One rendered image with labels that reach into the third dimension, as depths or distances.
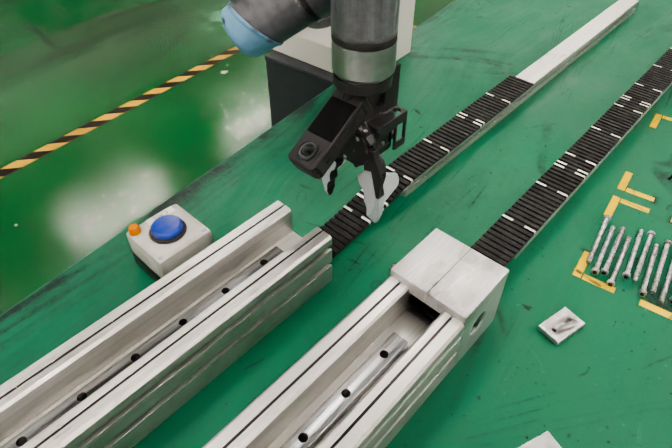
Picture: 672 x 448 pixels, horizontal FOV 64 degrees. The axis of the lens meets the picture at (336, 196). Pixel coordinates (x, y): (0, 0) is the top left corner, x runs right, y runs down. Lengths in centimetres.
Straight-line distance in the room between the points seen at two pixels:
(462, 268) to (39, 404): 46
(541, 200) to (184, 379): 54
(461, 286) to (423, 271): 4
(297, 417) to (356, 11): 41
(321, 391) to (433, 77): 76
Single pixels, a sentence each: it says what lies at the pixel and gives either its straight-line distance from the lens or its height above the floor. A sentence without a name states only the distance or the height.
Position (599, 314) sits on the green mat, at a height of 78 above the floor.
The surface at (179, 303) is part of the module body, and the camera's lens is 66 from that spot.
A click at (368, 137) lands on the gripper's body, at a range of 66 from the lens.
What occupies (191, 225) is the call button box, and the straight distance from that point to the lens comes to 74.
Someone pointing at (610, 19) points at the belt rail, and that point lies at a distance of 148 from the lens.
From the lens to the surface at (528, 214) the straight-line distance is 82.
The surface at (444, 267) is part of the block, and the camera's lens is 63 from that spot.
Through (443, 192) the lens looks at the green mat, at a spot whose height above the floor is 78.
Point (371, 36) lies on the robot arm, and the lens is 60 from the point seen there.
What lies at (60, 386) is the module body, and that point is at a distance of 63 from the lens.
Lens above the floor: 134
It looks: 42 degrees down
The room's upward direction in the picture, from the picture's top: straight up
